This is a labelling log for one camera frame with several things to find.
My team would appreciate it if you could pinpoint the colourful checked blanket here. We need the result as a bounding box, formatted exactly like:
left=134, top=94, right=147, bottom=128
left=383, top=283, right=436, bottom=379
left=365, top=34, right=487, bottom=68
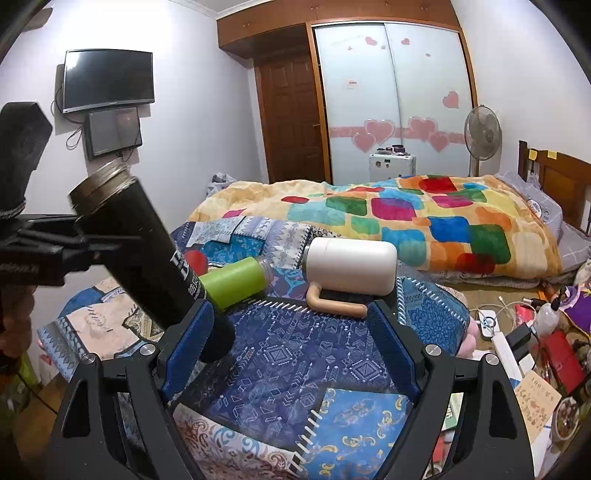
left=187, top=174, right=565, bottom=278

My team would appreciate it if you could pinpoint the blue patchwork blanket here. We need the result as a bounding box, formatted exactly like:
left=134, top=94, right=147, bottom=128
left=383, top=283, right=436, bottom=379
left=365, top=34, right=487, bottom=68
left=36, top=215, right=472, bottom=480

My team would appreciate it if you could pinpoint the grey pillow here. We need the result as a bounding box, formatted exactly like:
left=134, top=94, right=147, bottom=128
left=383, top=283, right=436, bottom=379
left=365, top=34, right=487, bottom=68
left=495, top=171, right=591, bottom=274

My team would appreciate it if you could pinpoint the red book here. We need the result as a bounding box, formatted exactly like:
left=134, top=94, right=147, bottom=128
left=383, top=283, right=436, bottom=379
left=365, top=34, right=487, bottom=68
left=537, top=329, right=588, bottom=396

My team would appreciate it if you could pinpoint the wardrobe with frosted sliding doors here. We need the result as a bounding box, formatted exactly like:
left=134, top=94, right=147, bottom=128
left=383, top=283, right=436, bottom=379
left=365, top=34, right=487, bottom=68
left=217, top=0, right=479, bottom=186

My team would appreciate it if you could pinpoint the black wall television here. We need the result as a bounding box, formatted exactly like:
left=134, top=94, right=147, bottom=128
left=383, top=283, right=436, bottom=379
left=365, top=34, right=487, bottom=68
left=62, top=49, right=155, bottom=114

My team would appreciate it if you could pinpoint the purple cloth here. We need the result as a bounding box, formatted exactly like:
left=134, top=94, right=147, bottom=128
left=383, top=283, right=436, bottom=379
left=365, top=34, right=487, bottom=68
left=560, top=281, right=591, bottom=339

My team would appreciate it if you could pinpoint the white squeeze bottle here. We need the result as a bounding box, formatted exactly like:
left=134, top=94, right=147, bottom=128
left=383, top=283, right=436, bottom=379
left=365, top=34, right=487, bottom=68
left=532, top=299, right=562, bottom=339

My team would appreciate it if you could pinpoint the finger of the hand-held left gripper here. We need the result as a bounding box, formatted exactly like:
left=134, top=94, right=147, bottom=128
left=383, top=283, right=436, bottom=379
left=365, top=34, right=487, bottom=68
left=0, top=213, right=145, bottom=260
left=0, top=256, right=112, bottom=288

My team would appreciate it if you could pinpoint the black thermos flask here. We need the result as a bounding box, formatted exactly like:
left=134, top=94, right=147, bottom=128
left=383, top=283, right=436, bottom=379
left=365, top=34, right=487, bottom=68
left=68, top=159, right=237, bottom=364

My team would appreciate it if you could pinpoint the patterned bowl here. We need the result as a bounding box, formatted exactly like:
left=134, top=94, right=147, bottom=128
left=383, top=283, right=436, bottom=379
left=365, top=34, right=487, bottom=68
left=551, top=396, right=581, bottom=442

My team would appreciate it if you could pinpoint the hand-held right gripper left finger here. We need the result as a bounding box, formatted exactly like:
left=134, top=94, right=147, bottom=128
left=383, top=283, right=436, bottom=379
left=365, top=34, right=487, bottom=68
left=44, top=302, right=218, bottom=480

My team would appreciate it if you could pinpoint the wooden bed headboard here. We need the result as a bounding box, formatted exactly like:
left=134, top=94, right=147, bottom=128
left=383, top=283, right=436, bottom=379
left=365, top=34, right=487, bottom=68
left=517, top=140, right=591, bottom=237

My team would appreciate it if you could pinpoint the green bottle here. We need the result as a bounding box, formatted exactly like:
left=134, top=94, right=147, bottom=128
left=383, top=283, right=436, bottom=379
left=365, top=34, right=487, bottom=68
left=198, top=256, right=271, bottom=311

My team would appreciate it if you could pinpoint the small black monitor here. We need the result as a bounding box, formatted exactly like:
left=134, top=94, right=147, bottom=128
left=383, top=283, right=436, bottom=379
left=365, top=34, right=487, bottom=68
left=85, top=106, right=142, bottom=160

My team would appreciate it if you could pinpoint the black power adapter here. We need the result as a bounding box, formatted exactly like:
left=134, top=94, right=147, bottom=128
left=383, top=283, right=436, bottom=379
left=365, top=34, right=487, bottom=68
left=507, top=322, right=539, bottom=348

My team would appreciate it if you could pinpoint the handwritten paper card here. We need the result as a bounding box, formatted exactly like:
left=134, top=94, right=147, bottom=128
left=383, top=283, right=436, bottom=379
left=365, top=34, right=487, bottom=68
left=512, top=370, right=563, bottom=440

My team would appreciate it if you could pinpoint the standing fan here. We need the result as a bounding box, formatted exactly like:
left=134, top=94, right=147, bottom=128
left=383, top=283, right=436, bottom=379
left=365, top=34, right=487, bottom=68
left=464, top=104, right=503, bottom=177

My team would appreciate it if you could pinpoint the pink plush toy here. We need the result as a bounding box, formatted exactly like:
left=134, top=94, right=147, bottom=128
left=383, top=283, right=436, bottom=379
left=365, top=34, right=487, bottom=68
left=454, top=320, right=484, bottom=359

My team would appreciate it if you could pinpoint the brown wooden door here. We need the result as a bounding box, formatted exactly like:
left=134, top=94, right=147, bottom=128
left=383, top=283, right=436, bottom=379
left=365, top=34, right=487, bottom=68
left=255, top=54, right=331, bottom=184

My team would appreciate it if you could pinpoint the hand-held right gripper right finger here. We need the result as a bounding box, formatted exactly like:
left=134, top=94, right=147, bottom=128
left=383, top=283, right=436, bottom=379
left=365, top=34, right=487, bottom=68
left=366, top=300, right=542, bottom=480

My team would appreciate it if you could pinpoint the white cup with beige handle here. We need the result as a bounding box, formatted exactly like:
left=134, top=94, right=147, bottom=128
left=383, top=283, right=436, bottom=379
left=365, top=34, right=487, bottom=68
left=302, top=237, right=399, bottom=320

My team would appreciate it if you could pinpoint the white power strip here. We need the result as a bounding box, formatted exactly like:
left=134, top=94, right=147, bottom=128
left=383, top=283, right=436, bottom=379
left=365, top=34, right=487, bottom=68
left=489, top=333, right=528, bottom=386

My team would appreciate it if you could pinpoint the black television cable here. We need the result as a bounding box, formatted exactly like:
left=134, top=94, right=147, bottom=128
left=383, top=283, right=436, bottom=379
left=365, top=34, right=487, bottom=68
left=54, top=82, right=88, bottom=151

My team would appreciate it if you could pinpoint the person's left hand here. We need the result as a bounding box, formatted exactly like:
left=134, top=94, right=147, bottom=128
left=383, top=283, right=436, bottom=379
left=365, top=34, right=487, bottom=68
left=0, top=287, right=34, bottom=361

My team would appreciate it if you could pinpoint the small white cabinet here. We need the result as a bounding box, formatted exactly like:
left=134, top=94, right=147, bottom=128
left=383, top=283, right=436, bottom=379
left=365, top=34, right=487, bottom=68
left=368, top=153, right=417, bottom=182

